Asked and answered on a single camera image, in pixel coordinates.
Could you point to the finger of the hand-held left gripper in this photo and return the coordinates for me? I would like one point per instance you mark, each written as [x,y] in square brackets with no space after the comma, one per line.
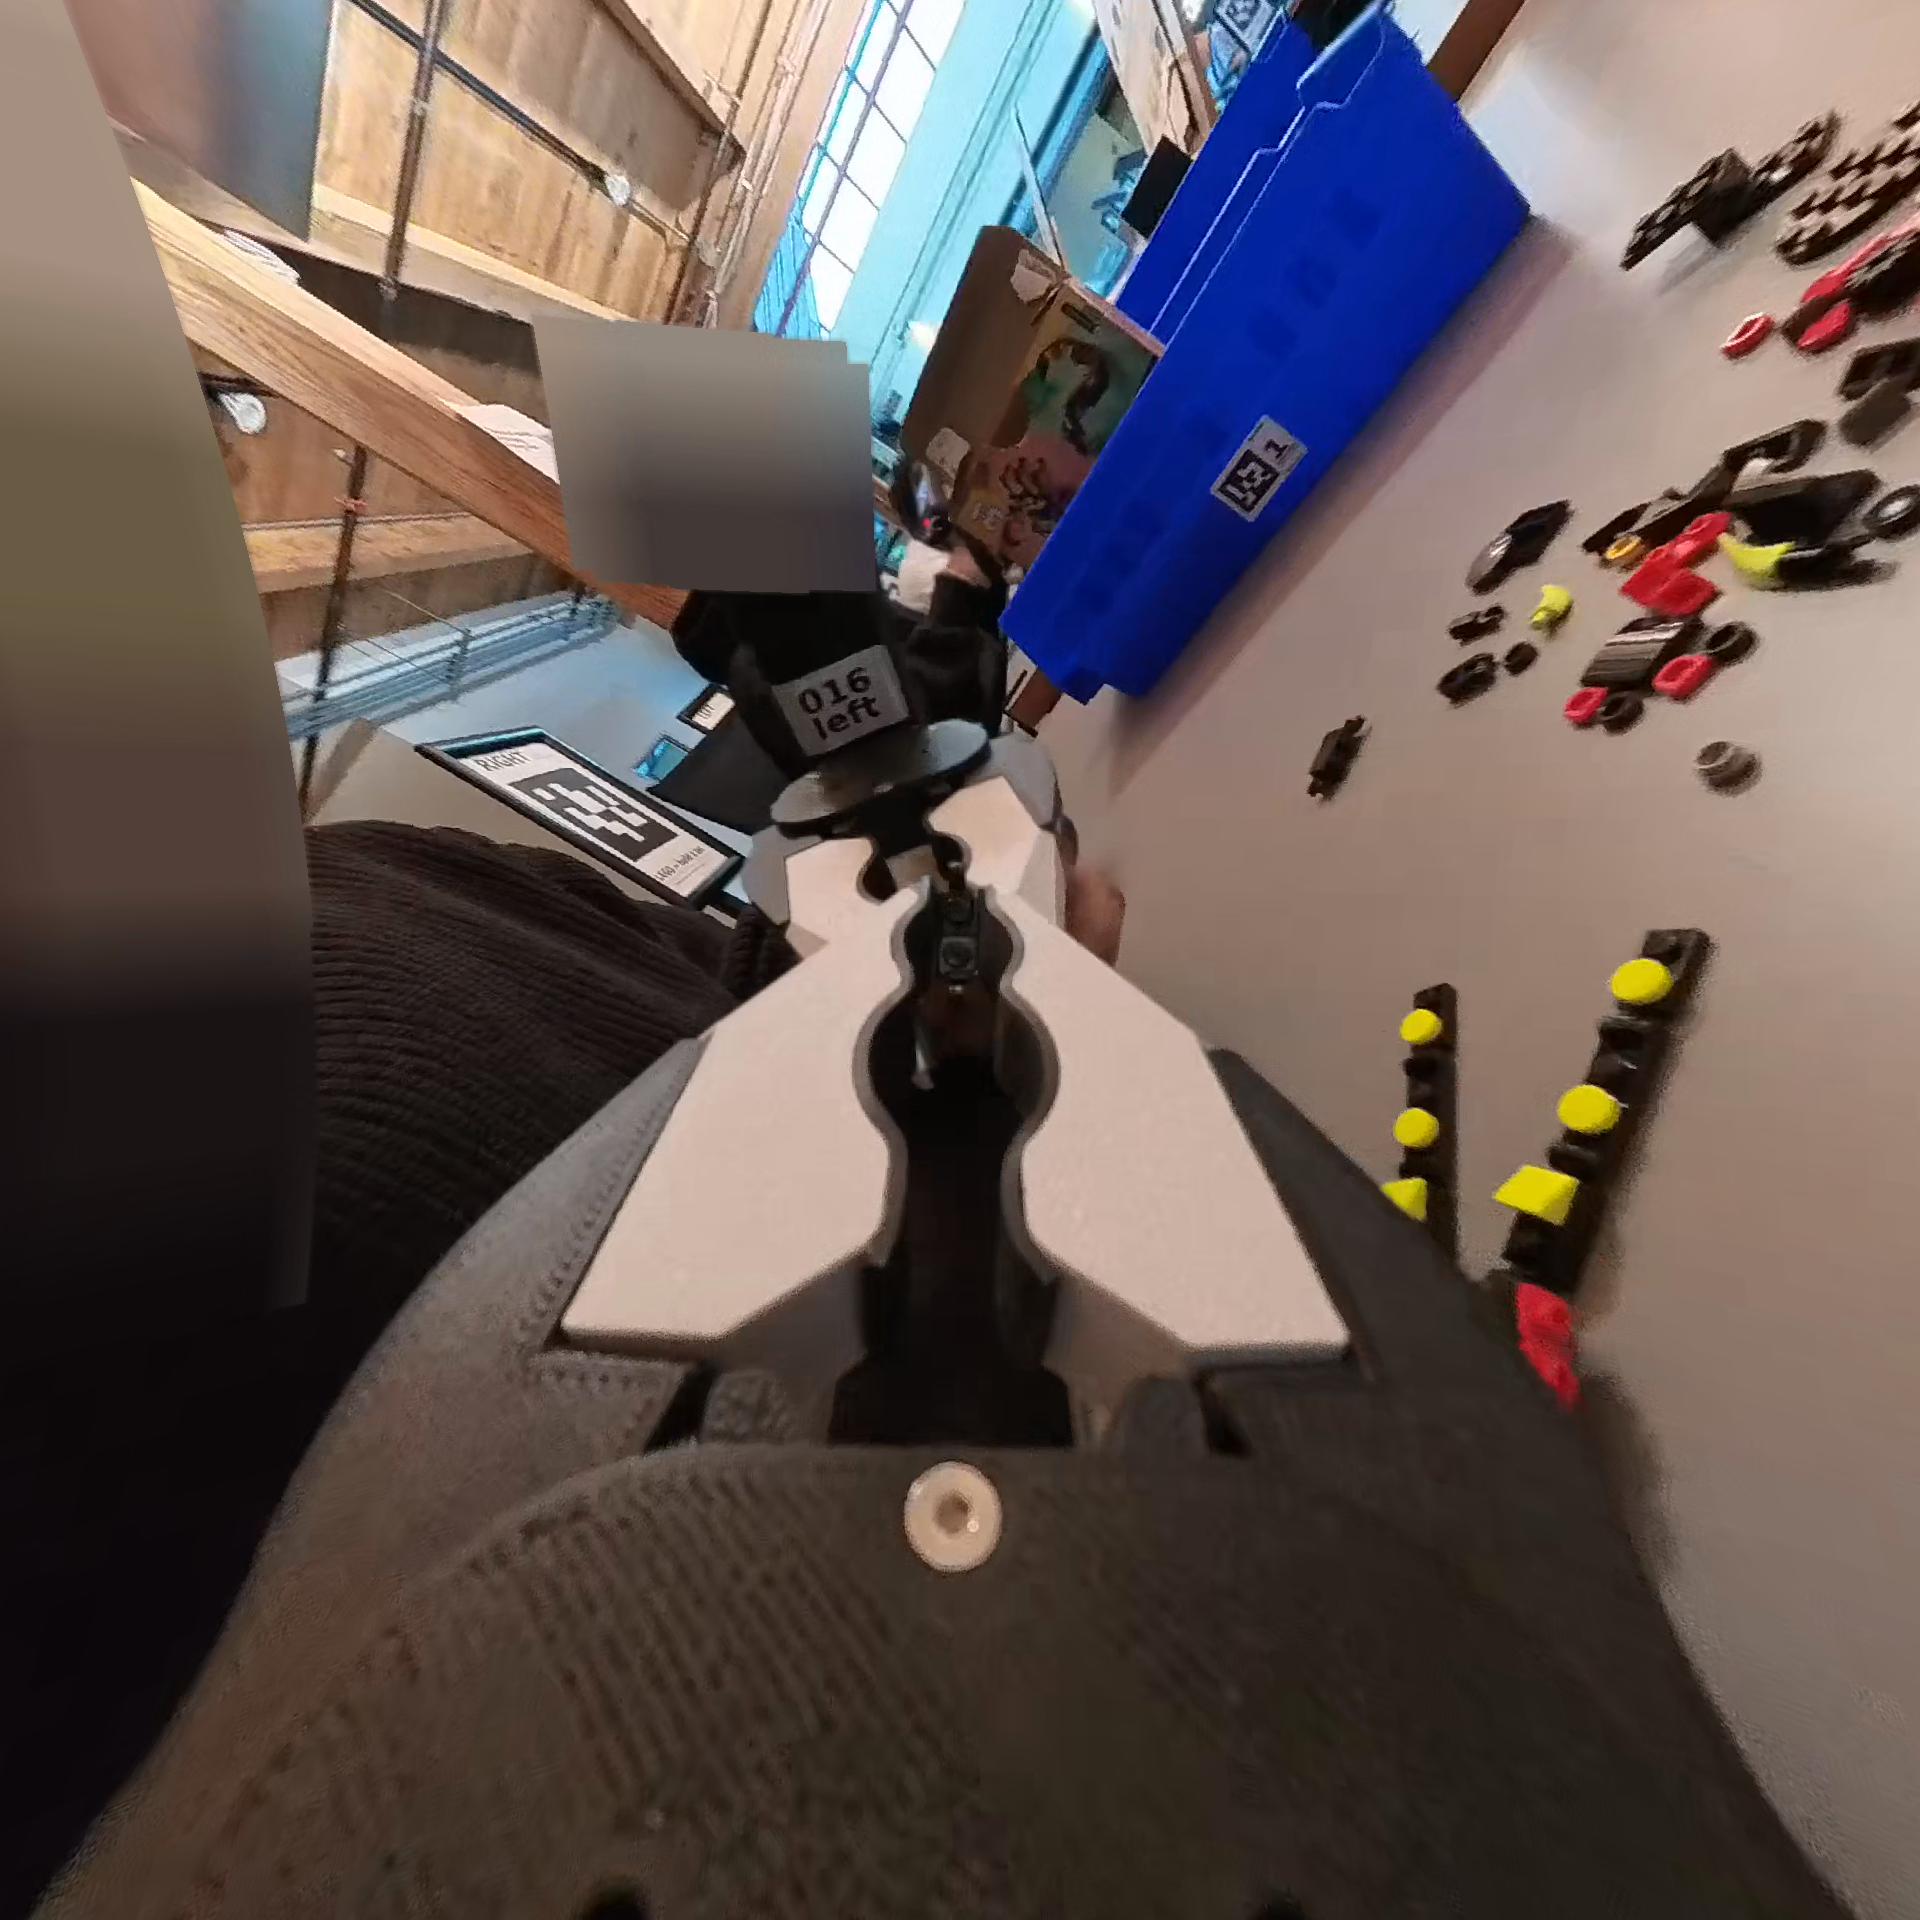
[810,886]
[1019,827]

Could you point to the black lego leg piece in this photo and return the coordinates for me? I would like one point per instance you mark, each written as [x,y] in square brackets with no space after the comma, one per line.
[953,962]

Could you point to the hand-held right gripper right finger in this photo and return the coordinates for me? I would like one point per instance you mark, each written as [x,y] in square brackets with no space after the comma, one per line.
[1171,1200]

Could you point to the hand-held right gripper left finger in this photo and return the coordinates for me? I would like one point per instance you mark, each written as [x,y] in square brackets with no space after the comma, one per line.
[735,1186]

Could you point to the black framed marker sign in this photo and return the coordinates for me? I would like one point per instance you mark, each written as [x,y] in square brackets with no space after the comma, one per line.
[599,819]

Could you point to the grey round lego stud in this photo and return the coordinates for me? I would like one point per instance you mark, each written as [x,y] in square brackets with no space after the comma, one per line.
[1723,765]

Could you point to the person's left hand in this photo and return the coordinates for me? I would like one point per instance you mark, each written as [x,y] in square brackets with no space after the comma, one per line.
[1095,916]

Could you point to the black yellow lego spider model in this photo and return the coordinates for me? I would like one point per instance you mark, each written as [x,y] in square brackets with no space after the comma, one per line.
[1586,1110]

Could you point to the wooden roof beam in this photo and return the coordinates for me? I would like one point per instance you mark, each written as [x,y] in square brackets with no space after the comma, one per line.
[376,406]

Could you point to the cardboard box with colourful print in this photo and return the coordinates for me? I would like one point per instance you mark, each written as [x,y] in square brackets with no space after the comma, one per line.
[975,346]

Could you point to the blue plastic bin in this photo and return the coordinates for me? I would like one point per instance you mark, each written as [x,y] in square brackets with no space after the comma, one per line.
[1275,300]

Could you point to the pile of loose lego pieces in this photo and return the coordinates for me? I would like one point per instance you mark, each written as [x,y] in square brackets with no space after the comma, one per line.
[1665,580]

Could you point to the black lego clip bar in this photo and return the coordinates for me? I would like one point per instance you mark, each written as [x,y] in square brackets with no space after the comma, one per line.
[1336,758]

